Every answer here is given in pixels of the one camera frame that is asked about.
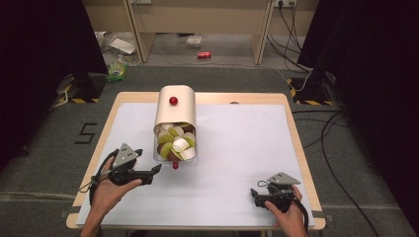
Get white table mat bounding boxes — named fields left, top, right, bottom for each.
left=76, top=102, right=315, bottom=228

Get clear drawer with red knob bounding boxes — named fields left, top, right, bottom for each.
left=152, top=121, right=199, bottom=171

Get black floor cables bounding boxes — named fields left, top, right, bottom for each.
left=291, top=109, right=383, bottom=237

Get hand-held gripper black cable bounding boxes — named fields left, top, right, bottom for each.
left=78, top=148, right=121, bottom=206
left=256, top=180, right=311, bottom=235

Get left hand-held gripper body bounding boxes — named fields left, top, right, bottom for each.
left=108, top=142, right=146, bottom=187

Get person's left hand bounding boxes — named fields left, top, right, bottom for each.
left=90, top=156, right=143, bottom=215

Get beige desk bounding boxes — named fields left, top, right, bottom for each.
left=82, top=0, right=320, bottom=65

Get clear plastic bags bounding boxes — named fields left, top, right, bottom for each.
left=95, top=31, right=141, bottom=66

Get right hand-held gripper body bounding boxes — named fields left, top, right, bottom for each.
left=262, top=172, right=301, bottom=212

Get left hand-held gripper black cable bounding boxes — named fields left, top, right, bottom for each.
left=78, top=148, right=121, bottom=206

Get green snack packet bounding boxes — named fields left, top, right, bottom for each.
left=105, top=61, right=129, bottom=83

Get black power cables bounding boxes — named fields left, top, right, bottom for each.
left=266, top=2, right=312, bottom=74

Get black curtain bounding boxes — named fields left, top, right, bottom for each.
left=297, top=0, right=419, bottom=235
left=0, top=0, right=110, bottom=174

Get white cable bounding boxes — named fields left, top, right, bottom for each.
left=153, top=44, right=313, bottom=94

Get clear plastic box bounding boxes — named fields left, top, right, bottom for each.
left=185, top=35, right=205, bottom=49

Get white wall socket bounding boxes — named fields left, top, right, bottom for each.
left=274, top=0, right=297, bottom=9

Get right hand-held gripper black cable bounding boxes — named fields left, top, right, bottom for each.
left=256, top=180, right=311, bottom=235

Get person's right hand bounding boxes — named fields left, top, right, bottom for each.
left=264, top=185, right=306, bottom=232

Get wooden table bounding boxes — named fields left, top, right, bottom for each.
left=65, top=92, right=327, bottom=231

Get pile of coffee capsules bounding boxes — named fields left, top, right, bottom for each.
left=155, top=121, right=198, bottom=162

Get black stand base striped tape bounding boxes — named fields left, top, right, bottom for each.
left=286, top=77, right=334, bottom=107
left=56, top=72, right=107, bottom=105

